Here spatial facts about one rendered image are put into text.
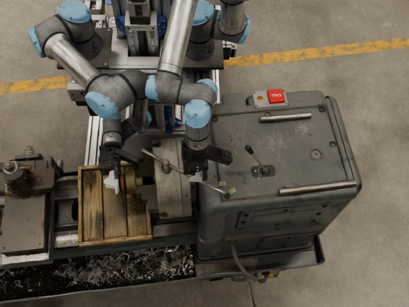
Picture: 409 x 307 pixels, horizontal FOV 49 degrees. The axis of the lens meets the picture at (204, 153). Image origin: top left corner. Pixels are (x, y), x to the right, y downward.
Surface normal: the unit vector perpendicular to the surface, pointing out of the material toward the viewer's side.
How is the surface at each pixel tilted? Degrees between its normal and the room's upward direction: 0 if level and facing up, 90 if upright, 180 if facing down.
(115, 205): 0
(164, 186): 34
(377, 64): 0
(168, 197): 49
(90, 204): 0
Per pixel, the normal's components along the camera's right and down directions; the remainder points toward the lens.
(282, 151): 0.04, -0.45
